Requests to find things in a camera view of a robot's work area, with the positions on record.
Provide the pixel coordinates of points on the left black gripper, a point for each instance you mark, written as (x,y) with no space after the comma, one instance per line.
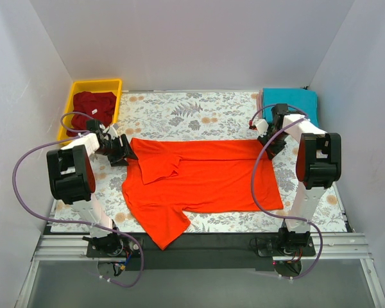
(120,151)

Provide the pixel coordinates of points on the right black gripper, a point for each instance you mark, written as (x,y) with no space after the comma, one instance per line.
(270,143)

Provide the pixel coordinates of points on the orange t shirt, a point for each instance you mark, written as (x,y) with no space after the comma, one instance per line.
(171,178)

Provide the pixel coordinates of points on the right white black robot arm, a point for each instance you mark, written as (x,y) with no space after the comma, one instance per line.
(318,166)

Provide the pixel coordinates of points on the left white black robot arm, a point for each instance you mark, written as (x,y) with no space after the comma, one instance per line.
(72,181)

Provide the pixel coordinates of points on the folded teal t shirt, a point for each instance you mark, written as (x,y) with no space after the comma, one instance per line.
(305,100)

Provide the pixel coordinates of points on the dark red t shirt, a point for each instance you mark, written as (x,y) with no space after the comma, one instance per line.
(100,106)

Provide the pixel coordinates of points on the folded pink t shirt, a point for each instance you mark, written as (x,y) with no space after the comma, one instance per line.
(260,103)

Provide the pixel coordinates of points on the yellow plastic bin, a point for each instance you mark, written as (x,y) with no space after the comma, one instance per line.
(97,86)

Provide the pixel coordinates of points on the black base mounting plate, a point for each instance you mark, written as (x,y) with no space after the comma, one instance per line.
(206,251)

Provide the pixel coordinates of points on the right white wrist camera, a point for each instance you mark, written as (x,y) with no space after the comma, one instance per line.
(260,125)

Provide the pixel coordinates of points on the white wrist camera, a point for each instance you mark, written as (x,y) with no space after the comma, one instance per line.
(110,132)
(260,125)

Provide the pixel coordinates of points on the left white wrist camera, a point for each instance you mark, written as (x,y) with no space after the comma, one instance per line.
(110,132)

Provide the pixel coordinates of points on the aluminium frame rail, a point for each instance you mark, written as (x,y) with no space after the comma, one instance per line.
(341,274)

